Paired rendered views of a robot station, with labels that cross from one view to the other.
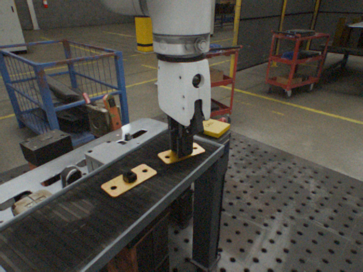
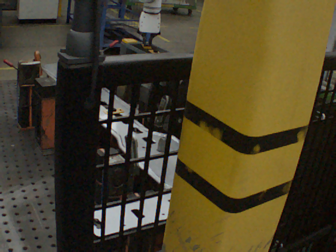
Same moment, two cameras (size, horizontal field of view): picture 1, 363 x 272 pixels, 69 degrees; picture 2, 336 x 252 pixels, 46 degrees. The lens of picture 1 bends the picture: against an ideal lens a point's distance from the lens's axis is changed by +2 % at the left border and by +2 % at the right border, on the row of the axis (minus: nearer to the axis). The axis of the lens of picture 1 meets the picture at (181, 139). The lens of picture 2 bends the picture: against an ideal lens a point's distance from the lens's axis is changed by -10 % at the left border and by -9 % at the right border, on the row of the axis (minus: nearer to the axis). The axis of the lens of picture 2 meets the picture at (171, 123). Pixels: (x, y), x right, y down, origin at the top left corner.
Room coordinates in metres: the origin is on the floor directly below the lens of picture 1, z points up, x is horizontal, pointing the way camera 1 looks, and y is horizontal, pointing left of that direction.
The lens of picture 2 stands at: (-0.33, 1.92, 1.66)
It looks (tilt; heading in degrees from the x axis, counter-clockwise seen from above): 23 degrees down; 286
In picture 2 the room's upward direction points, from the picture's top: 8 degrees clockwise
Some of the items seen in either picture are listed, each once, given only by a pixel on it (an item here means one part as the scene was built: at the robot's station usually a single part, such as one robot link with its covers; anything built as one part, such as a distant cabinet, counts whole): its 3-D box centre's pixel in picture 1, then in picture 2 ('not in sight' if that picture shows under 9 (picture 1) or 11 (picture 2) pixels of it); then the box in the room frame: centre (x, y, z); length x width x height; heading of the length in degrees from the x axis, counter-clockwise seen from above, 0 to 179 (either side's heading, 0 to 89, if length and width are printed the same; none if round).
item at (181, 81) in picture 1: (181, 84); (150, 21); (0.41, 0.00, 1.29); 0.10 x 0.07 x 0.11; 31
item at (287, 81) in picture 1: (294, 62); not in sight; (4.18, -1.77, 0.49); 0.81 x 0.46 x 0.97; 123
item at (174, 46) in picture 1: (181, 43); (152, 9); (0.41, 0.00, 1.35); 0.09 x 0.08 x 0.03; 31
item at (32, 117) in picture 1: (64, 93); not in sight; (2.76, 1.29, 0.47); 1.20 x 0.80 x 0.95; 46
